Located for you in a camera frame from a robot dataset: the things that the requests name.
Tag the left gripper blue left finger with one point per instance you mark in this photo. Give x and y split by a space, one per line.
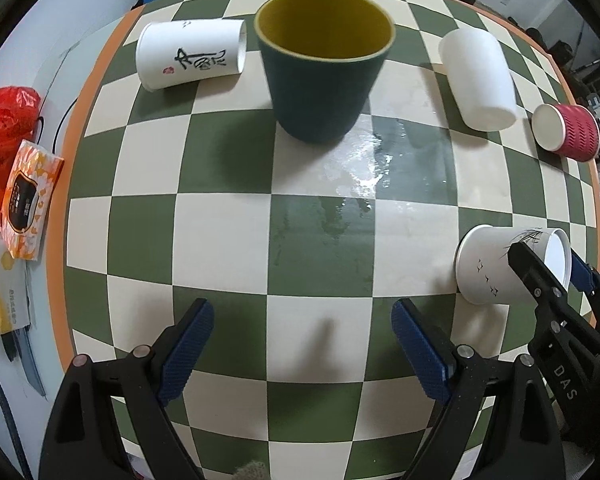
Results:
179 348

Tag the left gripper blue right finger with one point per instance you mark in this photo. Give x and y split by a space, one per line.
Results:
426 347

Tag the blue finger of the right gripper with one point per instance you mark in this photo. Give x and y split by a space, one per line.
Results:
536 277
583 277

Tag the white calligraphy paper cup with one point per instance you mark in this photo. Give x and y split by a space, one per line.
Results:
178 52
482 271

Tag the red ribbed paper cup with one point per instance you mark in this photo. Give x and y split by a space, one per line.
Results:
566 130

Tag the plain white cup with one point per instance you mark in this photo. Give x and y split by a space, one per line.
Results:
479 79

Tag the lying white calligraphy paper cup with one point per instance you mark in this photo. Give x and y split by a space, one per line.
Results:
178 52

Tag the dark green yellow-lined cup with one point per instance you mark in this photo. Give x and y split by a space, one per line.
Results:
321 58

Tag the yellow floral tissue pack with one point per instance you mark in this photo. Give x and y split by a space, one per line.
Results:
14 310

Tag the orange wet wipes pack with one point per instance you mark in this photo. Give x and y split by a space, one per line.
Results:
30 186

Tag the green white checkered tablecloth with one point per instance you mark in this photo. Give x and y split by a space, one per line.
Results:
197 191

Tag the red plastic bag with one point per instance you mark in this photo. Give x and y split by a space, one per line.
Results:
5 140

